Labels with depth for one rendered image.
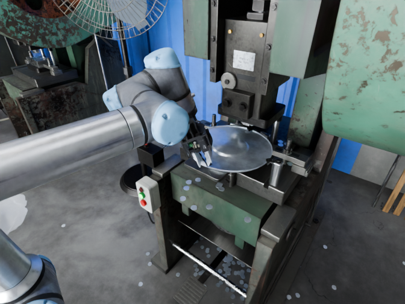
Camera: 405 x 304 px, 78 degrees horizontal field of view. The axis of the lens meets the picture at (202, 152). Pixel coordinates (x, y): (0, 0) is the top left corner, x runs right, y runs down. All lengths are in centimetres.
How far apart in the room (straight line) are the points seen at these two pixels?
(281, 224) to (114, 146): 58
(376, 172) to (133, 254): 178
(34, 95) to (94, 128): 167
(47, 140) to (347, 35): 42
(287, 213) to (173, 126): 55
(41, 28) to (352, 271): 216
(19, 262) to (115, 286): 82
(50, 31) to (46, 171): 149
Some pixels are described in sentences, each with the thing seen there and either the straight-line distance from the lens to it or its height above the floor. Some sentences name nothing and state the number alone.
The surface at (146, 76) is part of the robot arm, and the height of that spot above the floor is 109.
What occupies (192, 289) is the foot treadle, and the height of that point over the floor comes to 16.
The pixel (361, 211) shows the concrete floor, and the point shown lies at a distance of 200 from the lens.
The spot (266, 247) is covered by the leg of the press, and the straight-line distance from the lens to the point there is 81.
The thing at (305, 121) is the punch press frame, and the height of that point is 81.
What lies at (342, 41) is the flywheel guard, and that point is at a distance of 39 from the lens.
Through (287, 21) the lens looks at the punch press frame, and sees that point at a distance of 69.
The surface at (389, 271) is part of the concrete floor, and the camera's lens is 176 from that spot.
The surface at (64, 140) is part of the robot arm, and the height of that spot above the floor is 107.
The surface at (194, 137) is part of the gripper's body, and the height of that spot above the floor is 93.
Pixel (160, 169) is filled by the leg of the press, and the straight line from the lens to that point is 101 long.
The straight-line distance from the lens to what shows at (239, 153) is 84.
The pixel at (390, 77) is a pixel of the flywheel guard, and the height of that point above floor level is 116.
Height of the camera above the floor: 126
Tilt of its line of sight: 34 degrees down
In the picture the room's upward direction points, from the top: straight up
